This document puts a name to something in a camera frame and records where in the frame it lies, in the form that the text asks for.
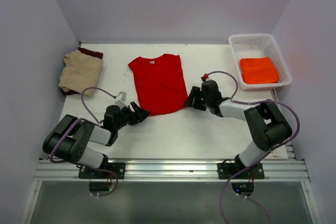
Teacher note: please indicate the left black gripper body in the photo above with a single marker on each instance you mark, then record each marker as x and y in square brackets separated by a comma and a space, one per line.
[125, 116]

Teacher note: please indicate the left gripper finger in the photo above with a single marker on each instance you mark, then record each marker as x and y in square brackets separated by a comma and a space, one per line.
[136, 108]
[140, 116]

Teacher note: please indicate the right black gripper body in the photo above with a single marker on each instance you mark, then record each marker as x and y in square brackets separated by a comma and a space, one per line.
[207, 101]

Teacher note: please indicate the red t shirt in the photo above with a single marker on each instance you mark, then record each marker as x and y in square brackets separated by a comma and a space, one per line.
[159, 83]

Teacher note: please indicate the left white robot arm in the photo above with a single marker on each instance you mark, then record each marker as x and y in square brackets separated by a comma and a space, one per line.
[69, 139]

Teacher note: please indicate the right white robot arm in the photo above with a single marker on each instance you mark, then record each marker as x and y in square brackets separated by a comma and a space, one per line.
[267, 125]

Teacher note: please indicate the folded orange t shirt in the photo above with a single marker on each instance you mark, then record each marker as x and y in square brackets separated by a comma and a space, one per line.
[258, 71]

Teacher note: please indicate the folded beige t shirt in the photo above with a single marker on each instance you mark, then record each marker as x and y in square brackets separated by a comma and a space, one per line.
[81, 71]

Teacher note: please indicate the white plastic basket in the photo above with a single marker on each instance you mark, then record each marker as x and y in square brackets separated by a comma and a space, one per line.
[245, 46]

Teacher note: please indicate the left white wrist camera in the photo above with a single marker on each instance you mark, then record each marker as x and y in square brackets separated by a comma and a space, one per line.
[120, 99]

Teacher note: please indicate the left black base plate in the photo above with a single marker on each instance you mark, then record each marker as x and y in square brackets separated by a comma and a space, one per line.
[106, 171]

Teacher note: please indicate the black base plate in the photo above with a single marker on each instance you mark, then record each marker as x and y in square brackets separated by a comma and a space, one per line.
[228, 168]
[106, 171]

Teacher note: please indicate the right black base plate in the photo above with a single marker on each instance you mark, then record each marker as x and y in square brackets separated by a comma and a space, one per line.
[228, 168]

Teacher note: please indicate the aluminium mounting rail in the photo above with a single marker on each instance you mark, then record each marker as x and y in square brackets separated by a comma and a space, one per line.
[179, 170]

